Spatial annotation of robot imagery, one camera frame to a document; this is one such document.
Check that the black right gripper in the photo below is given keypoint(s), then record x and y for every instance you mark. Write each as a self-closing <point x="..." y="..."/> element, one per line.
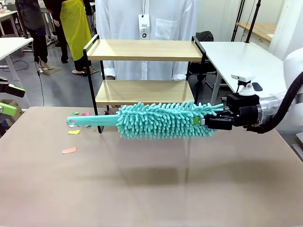
<point x="248" y="116"/>

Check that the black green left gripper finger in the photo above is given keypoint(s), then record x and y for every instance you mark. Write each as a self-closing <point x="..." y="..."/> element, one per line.
<point x="11" y="91"/>
<point x="9" y="110"/>

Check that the teal microfibre duster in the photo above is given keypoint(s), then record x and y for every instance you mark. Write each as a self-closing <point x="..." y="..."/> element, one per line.
<point x="154" y="123"/>

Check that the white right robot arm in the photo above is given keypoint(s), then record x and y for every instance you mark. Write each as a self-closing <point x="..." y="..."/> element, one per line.
<point x="293" y="63"/>

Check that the person's right hand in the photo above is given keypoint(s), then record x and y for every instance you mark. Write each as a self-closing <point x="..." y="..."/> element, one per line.
<point x="110" y="77"/>

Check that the brown cardboard box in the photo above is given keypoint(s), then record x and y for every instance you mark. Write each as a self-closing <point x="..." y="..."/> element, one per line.
<point x="20" y="111"/>

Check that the white background table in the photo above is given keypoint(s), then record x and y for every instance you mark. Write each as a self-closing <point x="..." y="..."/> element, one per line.
<point x="11" y="45"/>

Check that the white side table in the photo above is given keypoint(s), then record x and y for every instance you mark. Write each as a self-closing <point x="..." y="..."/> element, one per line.
<point x="227" y="59"/>

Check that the pale green paper scrap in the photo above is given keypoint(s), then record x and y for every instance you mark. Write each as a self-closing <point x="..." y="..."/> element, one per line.
<point x="74" y="113"/>

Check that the yellow-green paper scrap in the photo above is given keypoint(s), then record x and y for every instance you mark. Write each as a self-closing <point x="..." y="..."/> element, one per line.
<point x="73" y="132"/>

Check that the salmon paper scrap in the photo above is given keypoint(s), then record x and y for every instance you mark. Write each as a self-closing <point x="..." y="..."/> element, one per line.
<point x="69" y="150"/>

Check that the person in black clothes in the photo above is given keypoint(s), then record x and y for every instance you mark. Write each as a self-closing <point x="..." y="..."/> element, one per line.
<point x="33" y="19"/>

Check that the pink paper scrap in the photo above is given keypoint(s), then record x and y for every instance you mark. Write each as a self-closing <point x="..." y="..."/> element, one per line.
<point x="86" y="114"/>

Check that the black office chair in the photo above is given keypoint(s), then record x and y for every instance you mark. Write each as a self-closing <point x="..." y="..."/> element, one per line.
<point x="204" y="36"/>

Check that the person in yellow apron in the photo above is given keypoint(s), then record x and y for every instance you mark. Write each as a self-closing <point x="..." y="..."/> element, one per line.
<point x="75" y="28"/>

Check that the dark red paper scrap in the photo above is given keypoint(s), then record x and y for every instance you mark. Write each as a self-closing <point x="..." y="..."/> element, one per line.
<point x="105" y="113"/>

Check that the wooden background desk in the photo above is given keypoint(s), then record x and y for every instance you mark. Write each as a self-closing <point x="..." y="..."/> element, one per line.
<point x="260" y="29"/>

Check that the black tripod stand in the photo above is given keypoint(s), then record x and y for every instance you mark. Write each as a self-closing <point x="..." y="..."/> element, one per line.
<point x="237" y="21"/>

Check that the black pole stand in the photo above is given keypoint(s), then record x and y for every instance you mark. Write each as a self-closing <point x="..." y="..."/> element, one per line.
<point x="252" y="21"/>

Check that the person in white shirt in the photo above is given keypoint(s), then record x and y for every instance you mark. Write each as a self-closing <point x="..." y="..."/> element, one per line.
<point x="165" y="14"/>

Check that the white name badge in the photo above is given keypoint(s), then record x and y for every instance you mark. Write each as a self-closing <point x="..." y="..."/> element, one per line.
<point x="144" y="26"/>

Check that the black white wrist camera mount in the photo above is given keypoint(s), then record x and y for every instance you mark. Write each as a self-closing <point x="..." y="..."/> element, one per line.
<point x="243" y="101"/>

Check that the black frame wooden two-tier shelf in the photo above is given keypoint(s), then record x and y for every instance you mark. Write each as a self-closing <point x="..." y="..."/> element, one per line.
<point x="142" y="50"/>

